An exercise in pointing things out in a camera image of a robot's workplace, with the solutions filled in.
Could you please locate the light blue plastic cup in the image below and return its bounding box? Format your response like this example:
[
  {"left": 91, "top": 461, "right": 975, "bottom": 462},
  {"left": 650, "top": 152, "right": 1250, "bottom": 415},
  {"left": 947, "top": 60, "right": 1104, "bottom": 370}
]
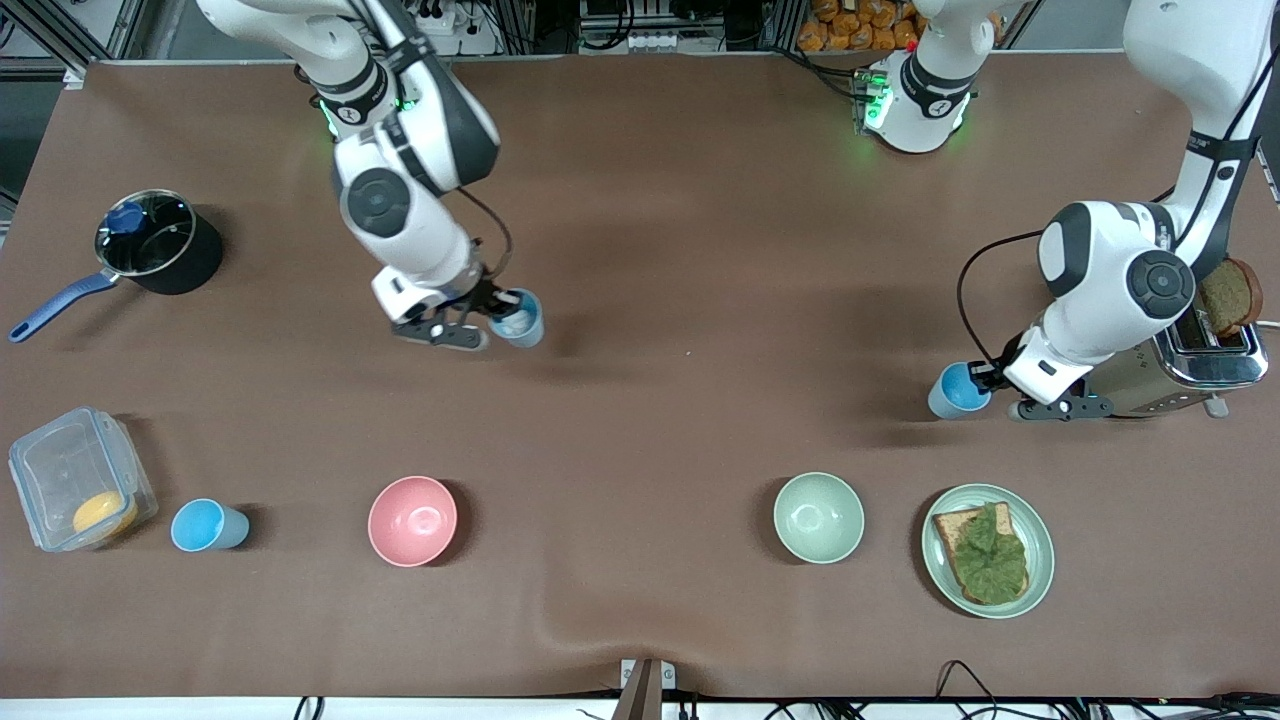
[
  {"left": 927, "top": 361, "right": 993, "bottom": 420},
  {"left": 488, "top": 287, "right": 547, "bottom": 350},
  {"left": 169, "top": 498, "right": 251, "bottom": 553}
]

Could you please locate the brown bread slice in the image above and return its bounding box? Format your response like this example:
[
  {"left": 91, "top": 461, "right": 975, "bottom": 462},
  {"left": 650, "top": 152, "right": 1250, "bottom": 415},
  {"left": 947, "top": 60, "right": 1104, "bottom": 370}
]
[{"left": 932, "top": 502, "right": 1031, "bottom": 606}]

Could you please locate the green lettuce leaf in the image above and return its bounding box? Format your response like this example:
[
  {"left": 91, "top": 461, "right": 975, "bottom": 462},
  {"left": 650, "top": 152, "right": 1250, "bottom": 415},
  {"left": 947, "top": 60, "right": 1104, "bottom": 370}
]
[{"left": 950, "top": 503, "right": 1029, "bottom": 604}]

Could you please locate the pale green plate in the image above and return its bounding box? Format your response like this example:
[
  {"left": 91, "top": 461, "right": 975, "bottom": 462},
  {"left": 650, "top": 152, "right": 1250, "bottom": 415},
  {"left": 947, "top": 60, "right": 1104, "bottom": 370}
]
[{"left": 921, "top": 483, "right": 1056, "bottom": 620}]

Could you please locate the beige and chrome toaster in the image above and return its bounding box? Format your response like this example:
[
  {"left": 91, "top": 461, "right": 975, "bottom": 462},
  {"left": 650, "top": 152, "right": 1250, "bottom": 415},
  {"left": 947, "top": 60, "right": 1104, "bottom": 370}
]
[{"left": 1085, "top": 305, "right": 1271, "bottom": 419}]

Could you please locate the pale green bowl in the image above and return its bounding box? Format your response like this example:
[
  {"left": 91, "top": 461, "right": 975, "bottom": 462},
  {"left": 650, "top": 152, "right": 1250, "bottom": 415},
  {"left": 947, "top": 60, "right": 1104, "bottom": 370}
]
[{"left": 772, "top": 471, "right": 866, "bottom": 565}]

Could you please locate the pink bowl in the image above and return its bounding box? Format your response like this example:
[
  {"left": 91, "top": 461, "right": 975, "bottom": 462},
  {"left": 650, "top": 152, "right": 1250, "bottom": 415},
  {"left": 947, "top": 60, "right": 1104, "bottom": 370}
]
[{"left": 367, "top": 475, "right": 459, "bottom": 568}]

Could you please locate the brown table mat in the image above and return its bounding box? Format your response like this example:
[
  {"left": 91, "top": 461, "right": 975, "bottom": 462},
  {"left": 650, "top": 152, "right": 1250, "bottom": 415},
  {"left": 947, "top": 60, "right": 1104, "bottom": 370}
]
[{"left": 0, "top": 55, "right": 1280, "bottom": 701}]

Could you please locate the dark toast slice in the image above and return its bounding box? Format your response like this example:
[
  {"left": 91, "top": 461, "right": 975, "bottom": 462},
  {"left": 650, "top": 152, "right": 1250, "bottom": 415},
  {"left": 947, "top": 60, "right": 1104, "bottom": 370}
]
[{"left": 1198, "top": 257, "right": 1264, "bottom": 338}]

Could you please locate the white power strip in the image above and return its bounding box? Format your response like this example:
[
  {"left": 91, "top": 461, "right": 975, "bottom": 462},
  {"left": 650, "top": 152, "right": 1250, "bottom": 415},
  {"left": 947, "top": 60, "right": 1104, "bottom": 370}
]
[{"left": 410, "top": 0, "right": 463, "bottom": 37}]

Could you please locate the white electronics box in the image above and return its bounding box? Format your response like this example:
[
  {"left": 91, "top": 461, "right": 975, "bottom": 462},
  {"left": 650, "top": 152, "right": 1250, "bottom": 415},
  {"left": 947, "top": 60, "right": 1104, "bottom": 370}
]
[{"left": 578, "top": 0, "right": 683, "bottom": 55}]

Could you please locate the orange bread rolls pile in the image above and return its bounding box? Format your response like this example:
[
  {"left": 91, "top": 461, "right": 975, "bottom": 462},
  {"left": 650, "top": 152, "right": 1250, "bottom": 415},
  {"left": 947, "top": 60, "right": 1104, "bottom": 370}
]
[{"left": 798, "top": 0, "right": 923, "bottom": 53}]

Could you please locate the yellow round food piece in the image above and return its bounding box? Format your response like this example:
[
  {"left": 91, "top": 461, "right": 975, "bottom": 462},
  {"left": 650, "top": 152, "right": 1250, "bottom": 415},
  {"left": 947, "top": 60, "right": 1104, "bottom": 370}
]
[{"left": 72, "top": 490, "right": 139, "bottom": 536}]

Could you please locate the clear plastic storage container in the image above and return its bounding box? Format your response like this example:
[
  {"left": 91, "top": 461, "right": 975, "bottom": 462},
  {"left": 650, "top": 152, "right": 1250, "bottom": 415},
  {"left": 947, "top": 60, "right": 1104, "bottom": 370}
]
[{"left": 8, "top": 406, "right": 159, "bottom": 553}]

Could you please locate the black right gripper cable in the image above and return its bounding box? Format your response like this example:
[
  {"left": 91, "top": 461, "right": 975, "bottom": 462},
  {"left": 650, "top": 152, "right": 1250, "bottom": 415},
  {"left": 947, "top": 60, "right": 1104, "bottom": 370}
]
[{"left": 455, "top": 185, "right": 515, "bottom": 296}]

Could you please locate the black saucepan with blue handle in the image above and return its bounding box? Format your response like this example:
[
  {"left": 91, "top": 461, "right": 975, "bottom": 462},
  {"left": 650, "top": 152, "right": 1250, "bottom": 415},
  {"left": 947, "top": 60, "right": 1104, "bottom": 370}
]
[{"left": 8, "top": 188, "right": 225, "bottom": 344}]

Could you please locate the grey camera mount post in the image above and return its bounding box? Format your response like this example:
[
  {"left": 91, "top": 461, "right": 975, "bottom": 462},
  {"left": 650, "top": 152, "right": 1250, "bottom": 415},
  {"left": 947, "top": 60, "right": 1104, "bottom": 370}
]
[{"left": 612, "top": 657, "right": 677, "bottom": 720}]

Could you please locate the aluminium frame profile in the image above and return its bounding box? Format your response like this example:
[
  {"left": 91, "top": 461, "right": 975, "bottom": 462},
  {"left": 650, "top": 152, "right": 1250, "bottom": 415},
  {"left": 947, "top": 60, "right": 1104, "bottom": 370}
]
[{"left": 0, "top": 0, "right": 191, "bottom": 83}]

